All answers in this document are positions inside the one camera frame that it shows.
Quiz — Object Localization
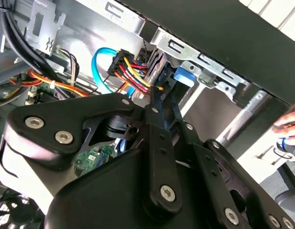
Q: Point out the power wire with black connector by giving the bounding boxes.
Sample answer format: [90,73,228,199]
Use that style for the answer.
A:
[106,49,164,96]

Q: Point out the hard disk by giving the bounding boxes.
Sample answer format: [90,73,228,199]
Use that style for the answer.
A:
[144,49,195,101]

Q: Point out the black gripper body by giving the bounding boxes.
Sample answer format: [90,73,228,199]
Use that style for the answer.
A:
[43,146,224,229]

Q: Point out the blue SATA wire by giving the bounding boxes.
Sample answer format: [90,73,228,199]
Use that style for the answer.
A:
[91,46,132,97]

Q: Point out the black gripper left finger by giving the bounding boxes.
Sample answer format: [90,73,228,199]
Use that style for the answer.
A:
[0,88,183,214]

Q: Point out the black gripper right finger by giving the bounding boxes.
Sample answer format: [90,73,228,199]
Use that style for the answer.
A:
[165,92,295,229]

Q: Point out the person's hand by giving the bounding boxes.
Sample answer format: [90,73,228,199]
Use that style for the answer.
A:
[272,99,295,141]

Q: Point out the black tool with blue ring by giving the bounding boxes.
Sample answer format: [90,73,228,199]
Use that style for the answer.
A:
[273,137,295,159]

